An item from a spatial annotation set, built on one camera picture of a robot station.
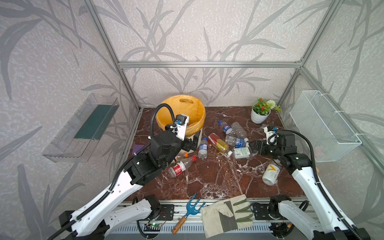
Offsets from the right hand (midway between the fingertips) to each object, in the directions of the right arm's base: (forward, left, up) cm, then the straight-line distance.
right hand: (256, 139), depth 79 cm
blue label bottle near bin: (+1, +29, -16) cm, 33 cm away
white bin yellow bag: (+23, +41, +4) cm, 47 cm away
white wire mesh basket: (-9, -25, +15) cm, 30 cm away
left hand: (-4, +33, +19) cm, 39 cm away
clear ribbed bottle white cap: (+16, +5, -16) cm, 23 cm away
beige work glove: (-33, +18, -17) cm, 41 cm away
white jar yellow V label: (-14, -8, -13) cm, 21 cm away
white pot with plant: (+28, -12, -6) cm, 31 cm away
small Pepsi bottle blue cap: (+18, +13, -15) cm, 26 cm away
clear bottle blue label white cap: (+6, +6, -14) cm, 16 cm away
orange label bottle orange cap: (-2, +40, -16) cm, 43 cm away
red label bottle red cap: (-10, +43, -13) cm, 46 cm away
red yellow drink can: (+5, +18, -14) cm, 23 cm away
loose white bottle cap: (0, +12, -15) cm, 19 cm away
